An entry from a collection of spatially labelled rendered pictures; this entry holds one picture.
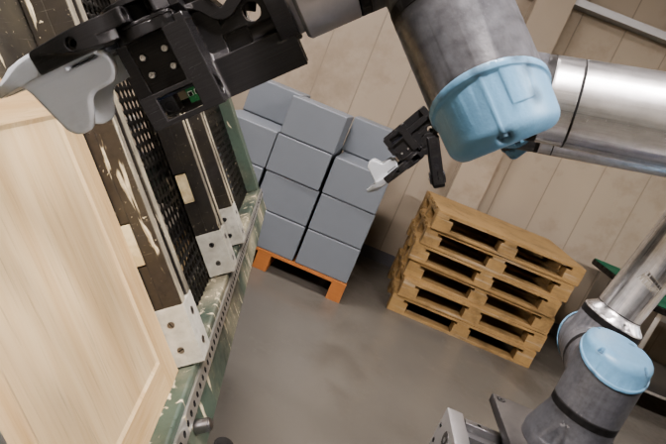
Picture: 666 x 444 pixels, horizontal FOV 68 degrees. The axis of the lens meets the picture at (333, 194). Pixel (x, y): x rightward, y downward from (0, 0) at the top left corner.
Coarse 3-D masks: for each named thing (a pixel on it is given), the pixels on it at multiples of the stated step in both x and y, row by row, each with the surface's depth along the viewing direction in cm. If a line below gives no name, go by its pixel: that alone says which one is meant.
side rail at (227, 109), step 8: (224, 104) 218; (232, 104) 223; (224, 112) 218; (232, 112) 219; (224, 120) 219; (232, 120) 219; (232, 128) 220; (240, 128) 227; (232, 136) 221; (240, 136) 222; (232, 144) 222; (240, 144) 222; (240, 152) 223; (248, 152) 231; (240, 160) 224; (248, 160) 225; (240, 168) 225; (248, 168) 225; (248, 176) 226; (256, 176) 234; (248, 184) 227; (256, 184) 228
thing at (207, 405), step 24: (240, 216) 191; (264, 216) 226; (216, 288) 128; (240, 288) 146; (216, 312) 117; (216, 360) 108; (192, 384) 91; (216, 384) 104; (168, 408) 84; (168, 432) 78; (192, 432) 86
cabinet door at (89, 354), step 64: (0, 128) 62; (64, 128) 77; (0, 192) 59; (64, 192) 73; (0, 256) 56; (64, 256) 68; (128, 256) 87; (0, 320) 53; (64, 320) 64; (128, 320) 81; (0, 384) 50; (64, 384) 61; (128, 384) 76
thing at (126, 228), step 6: (126, 228) 87; (126, 234) 87; (132, 234) 87; (126, 240) 87; (132, 240) 87; (132, 246) 88; (138, 246) 88; (132, 252) 88; (138, 252) 88; (138, 258) 88; (138, 264) 89; (144, 264) 89
